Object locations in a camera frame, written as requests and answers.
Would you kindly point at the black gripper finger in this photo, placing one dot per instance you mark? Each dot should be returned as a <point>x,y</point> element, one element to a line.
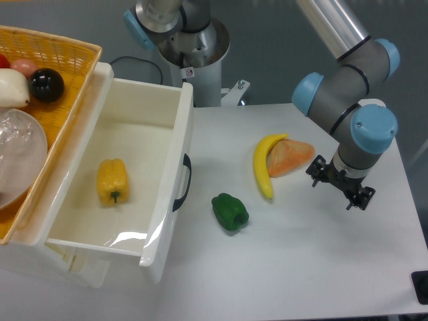
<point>316,170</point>
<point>360,198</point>

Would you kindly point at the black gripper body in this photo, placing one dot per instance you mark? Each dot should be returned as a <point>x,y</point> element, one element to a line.
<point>341,181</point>

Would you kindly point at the white top drawer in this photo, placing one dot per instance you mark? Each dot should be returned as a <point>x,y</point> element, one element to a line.
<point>149,127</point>

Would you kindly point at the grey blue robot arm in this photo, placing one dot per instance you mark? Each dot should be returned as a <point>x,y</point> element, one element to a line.
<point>363,133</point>

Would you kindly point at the white drawer cabinet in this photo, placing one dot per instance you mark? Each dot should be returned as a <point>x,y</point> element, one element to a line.
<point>39,243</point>

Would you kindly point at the orange triangular bread slice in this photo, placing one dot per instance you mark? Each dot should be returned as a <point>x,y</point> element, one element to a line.
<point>288,155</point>

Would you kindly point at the yellow banana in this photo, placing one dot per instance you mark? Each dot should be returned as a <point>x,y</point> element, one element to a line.
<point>260,167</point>

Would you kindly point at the green bell pepper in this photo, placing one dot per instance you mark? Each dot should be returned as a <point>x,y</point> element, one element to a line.
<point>229,211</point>

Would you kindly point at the black corner clamp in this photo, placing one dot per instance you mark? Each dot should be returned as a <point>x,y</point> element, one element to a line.
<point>420,283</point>

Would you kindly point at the yellow bell pepper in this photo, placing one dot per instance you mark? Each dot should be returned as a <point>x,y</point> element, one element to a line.
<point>112,182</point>

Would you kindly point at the yellow woven basket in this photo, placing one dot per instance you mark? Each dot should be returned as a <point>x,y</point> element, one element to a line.
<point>75,60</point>

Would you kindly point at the black ball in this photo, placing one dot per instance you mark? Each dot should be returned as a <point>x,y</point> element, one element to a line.
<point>46,85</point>

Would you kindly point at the clear plastic wrapped bowl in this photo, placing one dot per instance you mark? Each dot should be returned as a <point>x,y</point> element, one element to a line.
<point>23,154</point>

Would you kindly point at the pink toy fruit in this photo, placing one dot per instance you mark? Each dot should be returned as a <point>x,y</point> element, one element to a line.
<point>24,66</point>

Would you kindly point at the white toy radish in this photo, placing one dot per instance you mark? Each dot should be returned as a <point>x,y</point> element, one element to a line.
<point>14,89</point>

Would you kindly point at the red toy tomato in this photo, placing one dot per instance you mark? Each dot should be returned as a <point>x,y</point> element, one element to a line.
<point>4,62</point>

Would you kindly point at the metal table bracket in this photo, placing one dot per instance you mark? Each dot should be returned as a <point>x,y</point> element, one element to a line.
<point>235,96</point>

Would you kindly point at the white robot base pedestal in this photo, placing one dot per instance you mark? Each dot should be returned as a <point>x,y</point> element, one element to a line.
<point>196,58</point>

